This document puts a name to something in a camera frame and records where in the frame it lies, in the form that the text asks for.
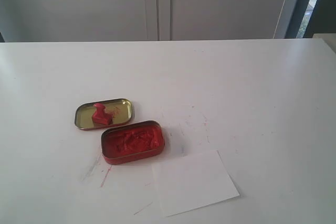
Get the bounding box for dark window frame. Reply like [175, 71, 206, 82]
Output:
[285, 0, 335, 39]

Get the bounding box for white hanging cord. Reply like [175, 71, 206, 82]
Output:
[272, 0, 295, 39]

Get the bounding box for red rubber stamp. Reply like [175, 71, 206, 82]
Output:
[92, 103, 112, 125]

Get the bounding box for beige side table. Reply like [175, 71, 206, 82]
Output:
[313, 33, 336, 52]

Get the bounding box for white cabinet doors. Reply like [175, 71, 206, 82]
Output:
[1, 0, 296, 42]

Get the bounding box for white paper sheet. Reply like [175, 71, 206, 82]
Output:
[152, 150, 240, 217]

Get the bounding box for gold tin lid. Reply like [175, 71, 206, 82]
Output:
[75, 99, 132, 130]

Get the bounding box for red ink pad tin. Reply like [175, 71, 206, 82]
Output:
[101, 120, 165, 165]

